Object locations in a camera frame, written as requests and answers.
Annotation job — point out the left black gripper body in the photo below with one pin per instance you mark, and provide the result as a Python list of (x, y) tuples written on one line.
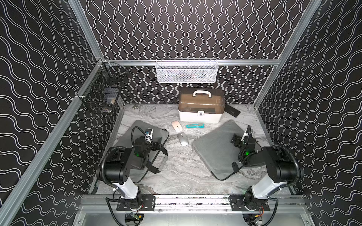
[(155, 152)]

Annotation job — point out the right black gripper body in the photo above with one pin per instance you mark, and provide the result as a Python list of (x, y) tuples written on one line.
[(238, 143)]

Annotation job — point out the grey laptop bag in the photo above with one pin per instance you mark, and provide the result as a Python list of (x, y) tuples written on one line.
[(221, 158), (156, 159)]

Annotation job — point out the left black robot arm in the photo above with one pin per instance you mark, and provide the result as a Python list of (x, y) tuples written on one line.
[(115, 168)]

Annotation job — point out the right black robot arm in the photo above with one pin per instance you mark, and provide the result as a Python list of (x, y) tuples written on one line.
[(283, 170)]

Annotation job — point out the pink computer mouse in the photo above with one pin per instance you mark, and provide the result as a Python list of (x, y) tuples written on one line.
[(177, 126)]

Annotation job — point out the black flat pouch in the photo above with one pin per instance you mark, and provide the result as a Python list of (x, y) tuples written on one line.
[(232, 111)]

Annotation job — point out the teal flat tool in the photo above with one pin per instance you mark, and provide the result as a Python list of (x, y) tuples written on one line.
[(199, 125)]

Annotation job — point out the brown lid storage box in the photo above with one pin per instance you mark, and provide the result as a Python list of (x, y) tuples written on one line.
[(201, 105)]

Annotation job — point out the black wire wall basket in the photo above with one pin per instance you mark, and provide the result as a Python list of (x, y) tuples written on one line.
[(103, 96)]

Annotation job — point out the white mesh wall basket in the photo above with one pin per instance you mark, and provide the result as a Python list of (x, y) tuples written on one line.
[(186, 70)]

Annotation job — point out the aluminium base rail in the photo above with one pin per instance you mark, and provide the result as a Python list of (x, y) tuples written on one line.
[(193, 204)]

